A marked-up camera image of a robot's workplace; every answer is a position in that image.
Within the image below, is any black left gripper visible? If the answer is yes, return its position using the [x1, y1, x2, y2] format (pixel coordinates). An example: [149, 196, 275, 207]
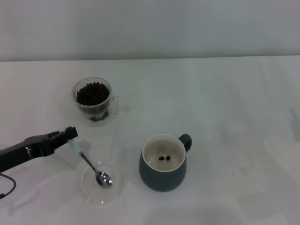
[0, 126, 79, 173]

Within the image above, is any metal spoon with blue handle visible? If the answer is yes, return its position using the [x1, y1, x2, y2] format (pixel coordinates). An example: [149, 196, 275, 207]
[67, 138, 113, 189]

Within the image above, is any clear round glass saucer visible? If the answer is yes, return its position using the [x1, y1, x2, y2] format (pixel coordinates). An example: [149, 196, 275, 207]
[80, 160, 125, 205]

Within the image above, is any coffee beans heap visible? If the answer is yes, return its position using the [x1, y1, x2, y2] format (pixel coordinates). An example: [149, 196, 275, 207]
[76, 81, 110, 123]

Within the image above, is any clear double-walled glass cup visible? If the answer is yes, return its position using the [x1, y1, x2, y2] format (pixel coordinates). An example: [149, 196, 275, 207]
[71, 76, 131, 128]

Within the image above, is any dark teal ceramic mug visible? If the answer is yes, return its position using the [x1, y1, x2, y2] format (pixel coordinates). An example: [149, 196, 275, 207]
[138, 133, 193, 193]

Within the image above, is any dark cable with metal plug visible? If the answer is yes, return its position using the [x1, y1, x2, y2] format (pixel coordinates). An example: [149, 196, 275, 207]
[0, 172, 17, 199]

